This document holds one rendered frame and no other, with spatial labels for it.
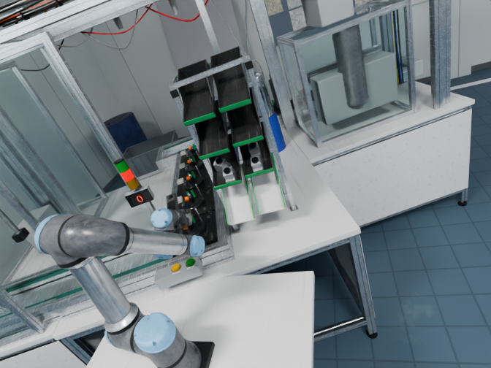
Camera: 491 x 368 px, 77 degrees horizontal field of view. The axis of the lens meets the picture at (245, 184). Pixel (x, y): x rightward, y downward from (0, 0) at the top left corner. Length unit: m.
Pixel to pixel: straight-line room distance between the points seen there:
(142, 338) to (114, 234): 0.36
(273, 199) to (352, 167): 0.86
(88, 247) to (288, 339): 0.71
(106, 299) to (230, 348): 0.46
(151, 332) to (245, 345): 0.34
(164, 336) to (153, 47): 4.94
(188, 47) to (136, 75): 1.25
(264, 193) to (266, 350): 0.68
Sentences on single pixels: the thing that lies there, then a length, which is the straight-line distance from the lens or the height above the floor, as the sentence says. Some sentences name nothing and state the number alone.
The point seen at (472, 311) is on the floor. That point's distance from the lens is 2.28.
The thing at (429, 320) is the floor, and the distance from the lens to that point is 2.22.
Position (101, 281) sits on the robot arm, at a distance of 1.07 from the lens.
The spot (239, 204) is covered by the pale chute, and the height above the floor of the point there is 1.05.
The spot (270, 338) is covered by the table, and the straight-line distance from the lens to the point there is 1.21.
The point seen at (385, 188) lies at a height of 0.43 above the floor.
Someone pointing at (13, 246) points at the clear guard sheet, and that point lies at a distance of 2.67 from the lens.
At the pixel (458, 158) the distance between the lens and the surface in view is 2.62.
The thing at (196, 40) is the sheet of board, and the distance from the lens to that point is 4.98.
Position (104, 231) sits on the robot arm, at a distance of 0.90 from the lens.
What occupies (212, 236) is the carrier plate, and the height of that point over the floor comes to 0.97.
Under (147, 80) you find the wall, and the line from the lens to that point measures 5.80.
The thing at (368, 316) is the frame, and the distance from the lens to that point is 1.97.
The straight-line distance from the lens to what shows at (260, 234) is 1.58.
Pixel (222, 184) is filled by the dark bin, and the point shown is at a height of 1.20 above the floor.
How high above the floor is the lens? 1.86
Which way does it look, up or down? 30 degrees down
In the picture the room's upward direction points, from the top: 22 degrees counter-clockwise
